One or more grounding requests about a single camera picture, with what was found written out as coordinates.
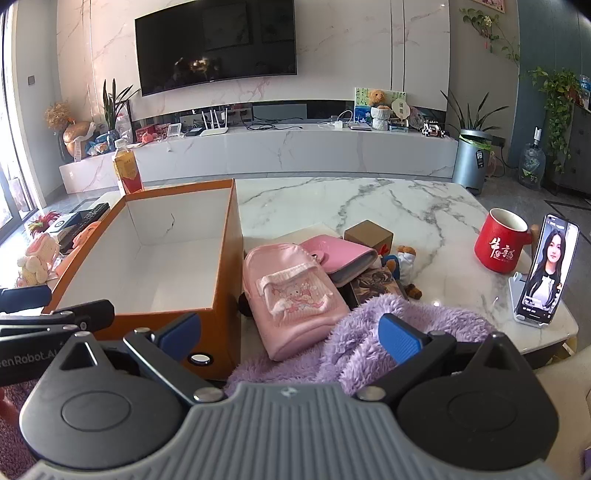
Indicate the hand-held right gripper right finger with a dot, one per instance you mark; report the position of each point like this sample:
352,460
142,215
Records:
399,337

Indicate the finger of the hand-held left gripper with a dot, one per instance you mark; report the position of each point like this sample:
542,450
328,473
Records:
25,299
69,316

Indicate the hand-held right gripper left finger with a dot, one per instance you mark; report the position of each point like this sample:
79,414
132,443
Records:
181,330

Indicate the dark card box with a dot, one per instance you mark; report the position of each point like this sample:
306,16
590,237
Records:
376,286

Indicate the orange cardboard box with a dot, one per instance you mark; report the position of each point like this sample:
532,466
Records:
180,258

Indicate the pink wallet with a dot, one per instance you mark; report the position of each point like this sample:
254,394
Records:
341,258

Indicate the brown cube box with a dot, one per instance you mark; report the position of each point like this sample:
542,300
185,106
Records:
367,237

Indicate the pink small backpack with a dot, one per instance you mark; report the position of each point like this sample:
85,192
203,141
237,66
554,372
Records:
291,295

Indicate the bunny plush toy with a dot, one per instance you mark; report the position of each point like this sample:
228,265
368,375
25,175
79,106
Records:
39,258

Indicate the purple fuzzy cloth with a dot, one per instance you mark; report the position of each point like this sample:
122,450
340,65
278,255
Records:
341,341

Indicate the black white plush toy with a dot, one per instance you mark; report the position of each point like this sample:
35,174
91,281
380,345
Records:
244,307

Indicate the small plush doll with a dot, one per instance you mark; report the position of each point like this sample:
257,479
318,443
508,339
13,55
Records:
404,267

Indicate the red feather ornament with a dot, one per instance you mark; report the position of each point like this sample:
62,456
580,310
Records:
41,221

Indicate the white blue box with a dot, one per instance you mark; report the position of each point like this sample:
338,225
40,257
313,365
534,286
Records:
62,225

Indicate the black remote control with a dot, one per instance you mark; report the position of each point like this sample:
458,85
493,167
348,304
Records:
90,217

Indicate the white phone stand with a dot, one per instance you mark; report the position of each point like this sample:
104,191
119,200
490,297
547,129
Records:
517,288

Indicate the red mug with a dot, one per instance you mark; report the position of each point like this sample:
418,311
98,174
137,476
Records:
501,244

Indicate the tea bottle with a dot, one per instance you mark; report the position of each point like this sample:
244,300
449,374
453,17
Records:
127,168

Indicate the glass balcony door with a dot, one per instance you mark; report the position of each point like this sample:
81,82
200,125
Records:
11,138

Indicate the smartphone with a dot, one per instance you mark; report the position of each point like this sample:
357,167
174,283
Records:
547,267

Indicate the gold vase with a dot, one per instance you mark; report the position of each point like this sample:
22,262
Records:
76,138

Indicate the snack bags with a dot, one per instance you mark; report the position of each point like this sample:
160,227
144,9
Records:
99,144

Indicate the grey sofa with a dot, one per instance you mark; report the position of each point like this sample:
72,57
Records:
568,415

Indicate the dried flowers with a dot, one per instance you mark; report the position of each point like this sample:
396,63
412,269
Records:
57,115

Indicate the grey metal bin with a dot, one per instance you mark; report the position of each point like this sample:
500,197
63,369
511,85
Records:
471,161

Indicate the pink plush toy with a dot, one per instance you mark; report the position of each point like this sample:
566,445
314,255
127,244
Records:
147,137

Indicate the white small display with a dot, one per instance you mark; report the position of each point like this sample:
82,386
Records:
174,130

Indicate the white router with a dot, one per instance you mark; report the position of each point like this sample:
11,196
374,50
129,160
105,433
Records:
213,130

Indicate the marble television console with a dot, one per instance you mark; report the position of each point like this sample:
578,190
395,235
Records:
286,150

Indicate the potted snake plant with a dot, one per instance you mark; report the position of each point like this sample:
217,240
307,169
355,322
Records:
113,108

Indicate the white ceramic pot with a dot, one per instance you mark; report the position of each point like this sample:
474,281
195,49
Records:
381,119

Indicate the water jug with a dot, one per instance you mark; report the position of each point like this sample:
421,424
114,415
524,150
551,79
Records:
533,164

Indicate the round paper sign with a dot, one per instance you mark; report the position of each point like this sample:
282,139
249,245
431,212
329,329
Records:
400,110

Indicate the long leaf plant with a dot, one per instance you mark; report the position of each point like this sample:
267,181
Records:
468,115

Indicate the picture card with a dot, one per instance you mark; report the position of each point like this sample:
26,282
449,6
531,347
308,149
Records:
362,104

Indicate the brown teddy bear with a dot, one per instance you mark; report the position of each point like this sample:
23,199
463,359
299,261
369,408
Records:
377,98

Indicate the grey cabinet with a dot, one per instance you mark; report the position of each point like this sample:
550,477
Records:
577,147

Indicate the green leafy plant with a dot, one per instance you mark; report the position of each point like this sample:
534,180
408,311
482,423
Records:
556,101

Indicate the black television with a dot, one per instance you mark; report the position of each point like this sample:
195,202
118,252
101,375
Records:
214,44

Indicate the hanging vine plant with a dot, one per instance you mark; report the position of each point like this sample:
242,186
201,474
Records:
496,32

